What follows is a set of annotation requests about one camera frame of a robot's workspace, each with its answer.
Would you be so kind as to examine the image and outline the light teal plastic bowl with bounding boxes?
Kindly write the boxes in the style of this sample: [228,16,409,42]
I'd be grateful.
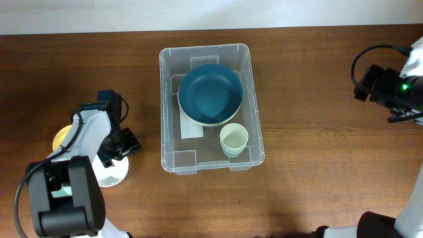
[51,185,72,198]

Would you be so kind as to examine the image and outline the beige plastic bowl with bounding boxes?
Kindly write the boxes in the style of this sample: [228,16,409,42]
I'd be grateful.
[176,92,242,127]

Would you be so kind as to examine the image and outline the cream plastic cup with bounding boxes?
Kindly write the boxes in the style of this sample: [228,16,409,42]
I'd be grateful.
[219,123,249,151]

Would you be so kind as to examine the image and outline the clear plastic storage bin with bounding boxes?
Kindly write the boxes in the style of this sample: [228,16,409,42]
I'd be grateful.
[159,43,265,175]

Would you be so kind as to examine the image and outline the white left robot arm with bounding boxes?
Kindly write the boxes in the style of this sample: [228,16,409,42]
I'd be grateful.
[21,96,141,237]

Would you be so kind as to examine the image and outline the yellow plastic bowl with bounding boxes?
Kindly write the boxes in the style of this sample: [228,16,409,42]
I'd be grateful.
[52,125,72,151]

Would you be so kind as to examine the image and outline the dark blue bowl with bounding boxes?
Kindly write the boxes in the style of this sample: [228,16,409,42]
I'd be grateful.
[178,63,243,124]

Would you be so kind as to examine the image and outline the grey plastic cup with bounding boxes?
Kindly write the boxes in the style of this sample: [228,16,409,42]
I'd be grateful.
[220,142,247,154]

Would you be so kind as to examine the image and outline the green plastic cup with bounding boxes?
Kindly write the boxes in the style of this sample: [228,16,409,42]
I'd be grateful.
[223,149,243,158]

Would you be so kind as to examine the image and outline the white plastic bowl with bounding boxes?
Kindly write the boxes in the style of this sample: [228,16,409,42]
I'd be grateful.
[92,155,129,188]

